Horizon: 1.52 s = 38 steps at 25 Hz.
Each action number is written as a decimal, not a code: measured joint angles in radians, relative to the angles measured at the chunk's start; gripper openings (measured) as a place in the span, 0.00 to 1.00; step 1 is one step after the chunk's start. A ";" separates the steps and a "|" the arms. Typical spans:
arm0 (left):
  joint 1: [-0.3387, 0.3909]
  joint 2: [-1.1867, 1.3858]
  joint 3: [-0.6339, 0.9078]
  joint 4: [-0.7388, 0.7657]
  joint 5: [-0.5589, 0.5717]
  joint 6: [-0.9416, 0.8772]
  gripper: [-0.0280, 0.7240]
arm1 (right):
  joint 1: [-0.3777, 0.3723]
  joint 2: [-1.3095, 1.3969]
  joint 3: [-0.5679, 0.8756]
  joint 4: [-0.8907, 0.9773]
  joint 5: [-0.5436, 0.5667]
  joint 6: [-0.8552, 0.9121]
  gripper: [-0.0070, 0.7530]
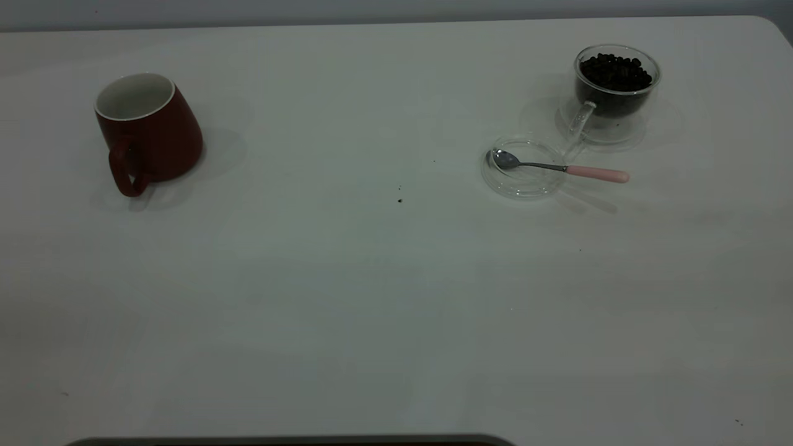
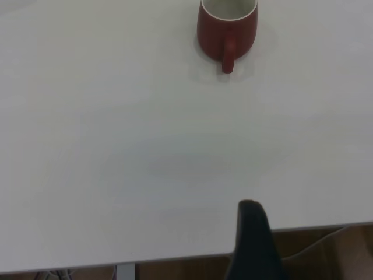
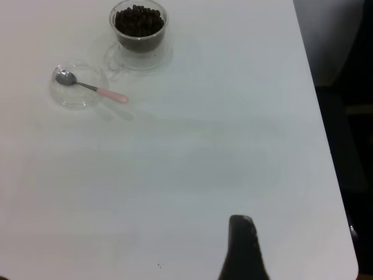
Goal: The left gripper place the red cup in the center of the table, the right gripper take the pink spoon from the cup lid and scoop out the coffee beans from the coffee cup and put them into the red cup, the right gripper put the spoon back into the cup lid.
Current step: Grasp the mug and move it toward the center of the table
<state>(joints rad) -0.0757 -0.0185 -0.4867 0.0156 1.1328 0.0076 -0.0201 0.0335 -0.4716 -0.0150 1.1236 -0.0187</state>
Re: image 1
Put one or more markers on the red ceramic mug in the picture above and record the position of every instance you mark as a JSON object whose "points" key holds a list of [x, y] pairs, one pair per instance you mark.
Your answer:
{"points": [[164, 133]]}

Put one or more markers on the dark coffee beans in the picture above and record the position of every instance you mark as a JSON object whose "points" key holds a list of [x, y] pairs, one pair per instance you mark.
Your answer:
{"points": [[614, 77]]}

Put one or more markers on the clear glass saucer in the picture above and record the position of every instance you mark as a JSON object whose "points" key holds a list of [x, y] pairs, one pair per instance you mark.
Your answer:
{"points": [[523, 184]]}

